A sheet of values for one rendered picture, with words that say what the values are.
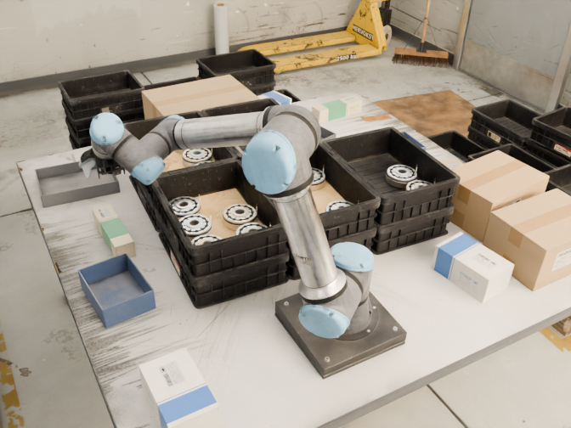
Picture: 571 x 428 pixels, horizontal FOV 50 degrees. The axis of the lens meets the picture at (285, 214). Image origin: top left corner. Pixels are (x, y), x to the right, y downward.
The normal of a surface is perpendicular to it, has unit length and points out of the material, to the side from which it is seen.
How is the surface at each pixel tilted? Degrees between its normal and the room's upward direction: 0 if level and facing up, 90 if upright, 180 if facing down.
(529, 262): 90
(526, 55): 90
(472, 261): 0
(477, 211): 90
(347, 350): 4
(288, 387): 0
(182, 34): 90
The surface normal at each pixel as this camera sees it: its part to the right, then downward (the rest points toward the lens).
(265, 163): -0.45, 0.45
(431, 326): 0.02, -0.82
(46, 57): 0.48, 0.51
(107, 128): 0.26, -0.21
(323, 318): -0.37, 0.66
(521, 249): -0.87, 0.26
